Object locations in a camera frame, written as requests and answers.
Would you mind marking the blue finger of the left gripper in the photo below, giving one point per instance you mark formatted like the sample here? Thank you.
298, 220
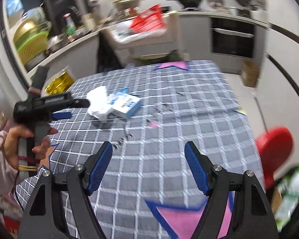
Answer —
61, 115

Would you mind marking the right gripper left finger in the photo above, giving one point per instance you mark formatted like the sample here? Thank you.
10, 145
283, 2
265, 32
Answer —
44, 215

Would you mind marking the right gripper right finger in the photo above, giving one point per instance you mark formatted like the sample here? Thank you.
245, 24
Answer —
237, 206

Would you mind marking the white bottle green cap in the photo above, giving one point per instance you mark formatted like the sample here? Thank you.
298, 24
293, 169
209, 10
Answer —
289, 190

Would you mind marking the person left hand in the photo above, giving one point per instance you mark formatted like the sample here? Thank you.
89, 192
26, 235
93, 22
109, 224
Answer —
16, 142

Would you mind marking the gold foil bag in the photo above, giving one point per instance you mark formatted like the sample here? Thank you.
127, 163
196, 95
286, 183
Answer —
60, 84

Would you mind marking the white plastic bag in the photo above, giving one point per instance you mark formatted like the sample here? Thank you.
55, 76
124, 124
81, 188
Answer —
99, 107

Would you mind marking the white blue carton box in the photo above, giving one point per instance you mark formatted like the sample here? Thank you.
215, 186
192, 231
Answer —
123, 104

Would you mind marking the black hanging bag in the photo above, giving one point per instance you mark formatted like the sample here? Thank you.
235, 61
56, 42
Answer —
106, 58

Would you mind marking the green yellow colander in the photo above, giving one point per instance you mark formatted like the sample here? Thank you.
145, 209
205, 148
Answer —
30, 39

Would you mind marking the red plastic stool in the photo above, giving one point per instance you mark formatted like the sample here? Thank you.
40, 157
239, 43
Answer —
274, 147

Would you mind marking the spray cleaner bottle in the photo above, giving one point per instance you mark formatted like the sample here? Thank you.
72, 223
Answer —
70, 25

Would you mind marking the checkered grey tablecloth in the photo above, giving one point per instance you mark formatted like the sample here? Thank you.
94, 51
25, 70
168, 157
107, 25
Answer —
148, 162

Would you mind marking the white refrigerator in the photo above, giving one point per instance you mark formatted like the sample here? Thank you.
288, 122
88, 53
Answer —
278, 100

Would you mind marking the beige high chair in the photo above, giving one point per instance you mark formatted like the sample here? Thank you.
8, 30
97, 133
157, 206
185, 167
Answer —
120, 37

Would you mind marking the red plastic basket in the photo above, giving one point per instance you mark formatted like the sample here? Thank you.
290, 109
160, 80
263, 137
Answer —
149, 20

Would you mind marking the cardboard box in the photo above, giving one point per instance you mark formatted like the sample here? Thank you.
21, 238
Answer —
249, 73

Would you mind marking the black wok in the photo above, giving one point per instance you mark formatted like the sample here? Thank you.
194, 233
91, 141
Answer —
189, 3

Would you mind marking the black built-in oven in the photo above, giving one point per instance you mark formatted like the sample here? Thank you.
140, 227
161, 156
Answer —
234, 38

